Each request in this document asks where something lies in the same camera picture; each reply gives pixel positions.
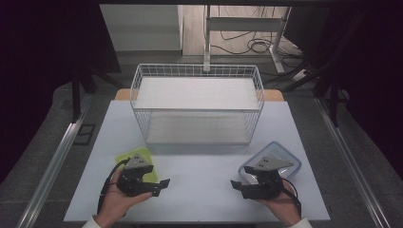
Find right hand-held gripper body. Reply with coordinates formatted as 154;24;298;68
241;155;295;200

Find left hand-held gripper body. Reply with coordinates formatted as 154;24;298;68
116;153;162;198

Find green plastic tray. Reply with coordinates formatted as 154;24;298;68
114;146;159;184

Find clear food container blue lid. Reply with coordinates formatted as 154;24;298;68
238;141;302;186

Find white wire shelf rack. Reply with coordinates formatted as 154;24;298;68
129;63;266;147

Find person's right hand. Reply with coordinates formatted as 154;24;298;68
256;189;302;227

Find person's left hand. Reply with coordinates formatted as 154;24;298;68
94;168;154;226

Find black floor plate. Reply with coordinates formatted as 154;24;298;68
73;123;97;146

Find light wooden table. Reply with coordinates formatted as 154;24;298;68
113;87;285;103

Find black metal stand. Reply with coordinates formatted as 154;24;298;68
70;62;125;124
262;9;369;128

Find white power strip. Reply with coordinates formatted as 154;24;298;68
290;68;311;83

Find white cabinet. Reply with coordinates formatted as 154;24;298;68
99;4;185;52

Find dark curtain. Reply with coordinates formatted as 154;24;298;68
0;0;122;185
283;0;403;182

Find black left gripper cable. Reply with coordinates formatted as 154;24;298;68
96;157;131;216

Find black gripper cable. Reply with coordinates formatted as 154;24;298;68
96;157;131;216
279;177;303;219

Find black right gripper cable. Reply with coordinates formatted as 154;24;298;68
279;177;303;219

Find aluminium rail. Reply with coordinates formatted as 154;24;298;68
315;96;393;228
15;94;93;228

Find black floor cable tangle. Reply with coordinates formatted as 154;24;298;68
210;5;306;69

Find white metal desk frame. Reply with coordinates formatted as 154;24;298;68
202;4;293;75

